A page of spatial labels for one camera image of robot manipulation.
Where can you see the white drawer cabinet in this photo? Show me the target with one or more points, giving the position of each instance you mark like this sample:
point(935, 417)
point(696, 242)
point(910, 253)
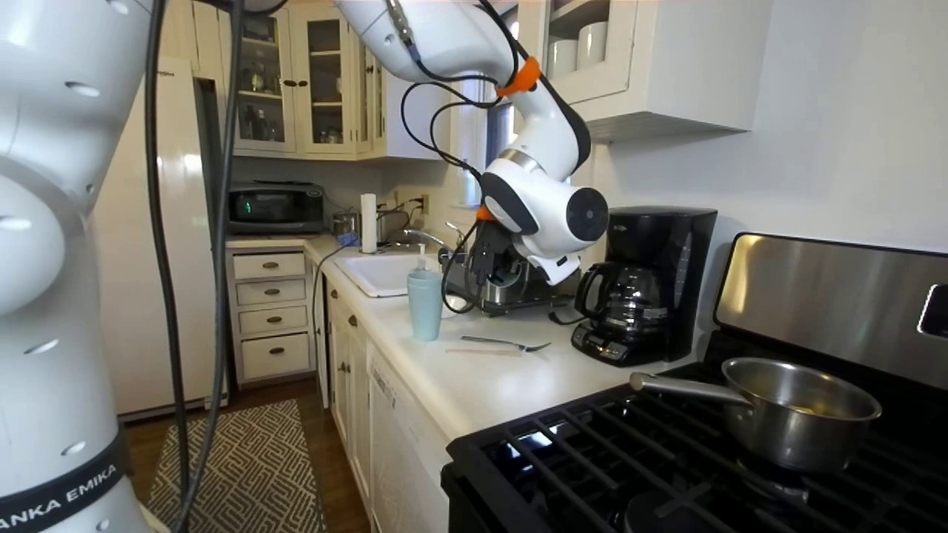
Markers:
point(270, 311)

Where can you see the white refrigerator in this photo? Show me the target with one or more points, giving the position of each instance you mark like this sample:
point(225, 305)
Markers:
point(132, 300)

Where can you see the white upper cabinet right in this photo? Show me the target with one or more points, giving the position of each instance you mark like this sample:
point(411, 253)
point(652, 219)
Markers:
point(668, 66)

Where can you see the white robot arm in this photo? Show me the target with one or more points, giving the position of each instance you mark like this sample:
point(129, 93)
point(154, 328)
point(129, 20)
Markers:
point(70, 71)

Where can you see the black gas stove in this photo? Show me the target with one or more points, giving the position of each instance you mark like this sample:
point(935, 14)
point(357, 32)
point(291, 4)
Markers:
point(664, 463)

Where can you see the teal cup left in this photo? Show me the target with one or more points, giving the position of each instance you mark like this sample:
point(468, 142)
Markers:
point(425, 302)

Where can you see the white kitchen sink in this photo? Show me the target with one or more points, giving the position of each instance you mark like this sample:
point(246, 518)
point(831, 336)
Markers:
point(382, 276)

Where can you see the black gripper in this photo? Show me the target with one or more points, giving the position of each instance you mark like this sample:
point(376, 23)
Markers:
point(493, 269)

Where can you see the black coffee maker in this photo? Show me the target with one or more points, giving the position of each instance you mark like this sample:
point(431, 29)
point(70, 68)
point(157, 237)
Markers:
point(642, 300)

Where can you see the patterned floor rug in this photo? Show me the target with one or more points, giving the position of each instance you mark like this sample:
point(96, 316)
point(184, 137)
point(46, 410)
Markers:
point(255, 481)

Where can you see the steel saucepan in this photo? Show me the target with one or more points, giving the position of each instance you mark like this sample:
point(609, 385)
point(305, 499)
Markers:
point(782, 411)

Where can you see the black microwave oven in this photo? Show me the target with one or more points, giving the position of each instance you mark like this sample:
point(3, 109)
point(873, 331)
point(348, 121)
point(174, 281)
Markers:
point(277, 208)

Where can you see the glass door upper cabinet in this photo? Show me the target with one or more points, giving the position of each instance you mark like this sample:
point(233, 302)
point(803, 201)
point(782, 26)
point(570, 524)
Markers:
point(304, 83)

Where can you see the paper towel roll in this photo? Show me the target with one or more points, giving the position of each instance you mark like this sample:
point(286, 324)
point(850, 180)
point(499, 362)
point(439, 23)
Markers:
point(368, 222)

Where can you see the chrome faucet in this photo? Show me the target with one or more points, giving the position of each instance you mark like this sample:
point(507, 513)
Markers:
point(425, 234)

